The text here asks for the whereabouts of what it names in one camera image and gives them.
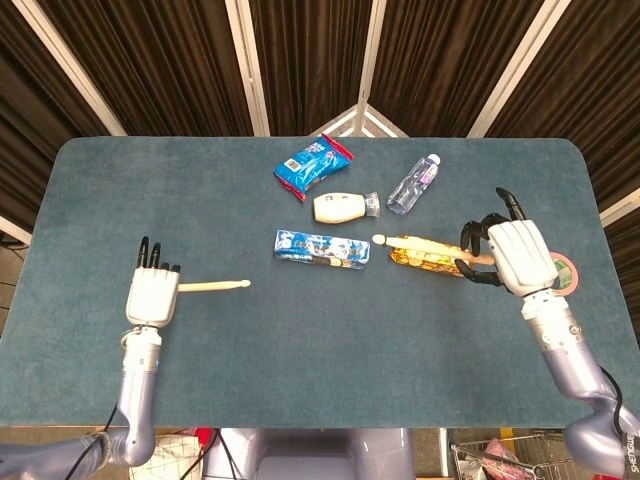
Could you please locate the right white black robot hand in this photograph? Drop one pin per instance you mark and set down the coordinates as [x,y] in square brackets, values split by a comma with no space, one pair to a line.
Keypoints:
[525,255]

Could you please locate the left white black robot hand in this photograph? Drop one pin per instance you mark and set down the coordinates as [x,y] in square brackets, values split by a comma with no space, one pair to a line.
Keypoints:
[150,295]

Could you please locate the pale wooden drumstick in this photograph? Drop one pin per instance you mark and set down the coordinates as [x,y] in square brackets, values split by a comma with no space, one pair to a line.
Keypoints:
[215,285]
[425,245]

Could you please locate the right lavender silver robot arm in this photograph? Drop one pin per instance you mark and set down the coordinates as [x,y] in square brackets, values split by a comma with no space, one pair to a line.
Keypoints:
[570,360]

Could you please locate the small green clear tape roll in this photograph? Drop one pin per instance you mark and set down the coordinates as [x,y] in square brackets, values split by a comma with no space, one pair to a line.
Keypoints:
[566,274]

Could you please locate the red tape roll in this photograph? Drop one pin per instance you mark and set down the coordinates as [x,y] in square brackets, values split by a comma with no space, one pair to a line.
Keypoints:
[571,286]

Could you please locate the gold foil cracker pack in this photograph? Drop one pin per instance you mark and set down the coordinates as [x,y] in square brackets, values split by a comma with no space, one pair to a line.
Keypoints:
[425,262]

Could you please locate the teal blue table mat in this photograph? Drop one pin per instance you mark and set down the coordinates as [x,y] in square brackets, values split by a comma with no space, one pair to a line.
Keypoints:
[250,350]

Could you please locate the clear plastic water bottle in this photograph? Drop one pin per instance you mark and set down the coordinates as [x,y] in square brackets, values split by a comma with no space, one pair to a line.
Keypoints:
[412,187]

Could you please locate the small red object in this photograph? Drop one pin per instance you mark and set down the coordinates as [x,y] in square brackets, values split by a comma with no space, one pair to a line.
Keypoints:
[204,435]

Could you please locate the white checked bag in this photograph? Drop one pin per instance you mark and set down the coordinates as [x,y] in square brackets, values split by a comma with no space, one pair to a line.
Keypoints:
[175,457]

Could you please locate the blue Oreo cookie box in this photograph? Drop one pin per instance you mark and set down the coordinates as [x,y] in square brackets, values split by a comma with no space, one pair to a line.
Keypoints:
[320,248]

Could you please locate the cream drink bottle grey cap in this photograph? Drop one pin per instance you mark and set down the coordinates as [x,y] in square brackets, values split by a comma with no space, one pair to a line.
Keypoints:
[340,207]

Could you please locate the pink plastic bag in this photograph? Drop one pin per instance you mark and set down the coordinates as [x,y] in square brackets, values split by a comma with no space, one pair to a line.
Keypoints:
[497,450]

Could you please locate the blue red-edged snack bag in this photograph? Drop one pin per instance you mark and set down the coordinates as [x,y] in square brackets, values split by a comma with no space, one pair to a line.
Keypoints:
[310,165]

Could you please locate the lavender robot torso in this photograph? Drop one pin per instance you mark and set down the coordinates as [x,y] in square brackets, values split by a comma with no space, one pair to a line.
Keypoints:
[310,455]

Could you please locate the white screen frame post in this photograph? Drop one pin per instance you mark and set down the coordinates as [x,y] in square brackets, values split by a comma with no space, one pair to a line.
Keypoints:
[72,70]
[372,50]
[516,70]
[12,229]
[622,207]
[250,70]

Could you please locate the white triangular frame foot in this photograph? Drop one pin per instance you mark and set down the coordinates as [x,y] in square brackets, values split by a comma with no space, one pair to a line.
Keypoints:
[357,120]

